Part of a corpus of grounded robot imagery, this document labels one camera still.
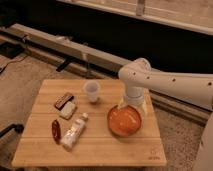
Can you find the long metal rail beam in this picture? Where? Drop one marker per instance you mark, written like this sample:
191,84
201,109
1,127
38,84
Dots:
76,50

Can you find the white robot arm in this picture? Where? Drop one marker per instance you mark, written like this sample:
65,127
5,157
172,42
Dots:
193,88

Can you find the white sponge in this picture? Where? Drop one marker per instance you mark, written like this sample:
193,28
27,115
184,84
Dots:
68,110

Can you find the translucent plastic cup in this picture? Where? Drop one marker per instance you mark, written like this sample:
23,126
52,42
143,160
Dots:
91,89

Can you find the orange bowl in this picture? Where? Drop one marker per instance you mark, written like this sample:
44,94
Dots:
124,121

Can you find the white tube bottle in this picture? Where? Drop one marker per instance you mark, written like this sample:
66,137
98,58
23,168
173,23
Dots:
73,133

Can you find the brown chocolate bar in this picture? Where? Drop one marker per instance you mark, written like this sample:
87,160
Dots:
63,100

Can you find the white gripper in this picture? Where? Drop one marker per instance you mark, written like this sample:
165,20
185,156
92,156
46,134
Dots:
136,103

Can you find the wooden table board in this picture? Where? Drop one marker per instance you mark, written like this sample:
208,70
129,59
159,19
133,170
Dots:
96,147

